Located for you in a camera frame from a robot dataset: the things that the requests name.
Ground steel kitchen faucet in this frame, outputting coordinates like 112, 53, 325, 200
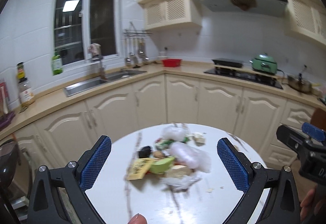
87, 43, 106, 80

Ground cream lower cabinets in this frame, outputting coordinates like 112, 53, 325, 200
0, 72, 319, 189

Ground steel pot with lid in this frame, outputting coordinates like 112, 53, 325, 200
287, 73, 312, 94

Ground green dish soap bottle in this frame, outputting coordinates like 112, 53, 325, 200
51, 51, 63, 75

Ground person's right hand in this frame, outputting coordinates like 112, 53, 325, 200
300, 188, 318, 221

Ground green electric cooking pot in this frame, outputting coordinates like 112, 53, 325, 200
249, 54, 277, 75

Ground black crumpled plastic bag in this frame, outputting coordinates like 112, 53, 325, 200
138, 146, 152, 158

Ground brown crumpled paper ball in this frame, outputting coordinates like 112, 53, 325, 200
152, 151, 166, 159

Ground green white snack wrapper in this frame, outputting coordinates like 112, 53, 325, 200
154, 138, 175, 151

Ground large translucent plastic bag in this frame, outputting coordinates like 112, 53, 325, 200
167, 142, 212, 173

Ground kitchen window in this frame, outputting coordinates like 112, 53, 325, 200
54, 0, 118, 65

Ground yellow snack packet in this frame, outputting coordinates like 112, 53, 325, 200
127, 158, 156, 181

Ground clear plastic bag ball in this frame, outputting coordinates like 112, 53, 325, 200
161, 125, 189, 142

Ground stainless steel sink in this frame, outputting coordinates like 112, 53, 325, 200
64, 70, 146, 97

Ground black gas stove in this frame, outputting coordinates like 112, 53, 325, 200
204, 67, 283, 89

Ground black grill pan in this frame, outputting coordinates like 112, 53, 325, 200
212, 58, 243, 68

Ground light green paper piece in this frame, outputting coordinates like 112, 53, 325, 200
149, 157, 175, 174

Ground person's left hand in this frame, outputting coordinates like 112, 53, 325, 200
128, 214, 148, 224

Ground hanging ladle utensils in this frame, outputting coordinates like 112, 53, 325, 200
123, 21, 152, 69

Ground black range hood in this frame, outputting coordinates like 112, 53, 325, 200
199, 0, 288, 17

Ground white crumpled tissue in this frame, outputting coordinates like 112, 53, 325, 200
161, 173, 202, 192

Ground glass jar with label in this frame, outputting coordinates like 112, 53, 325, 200
18, 77, 35, 107

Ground red plastic basin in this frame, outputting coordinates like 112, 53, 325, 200
162, 58, 182, 68

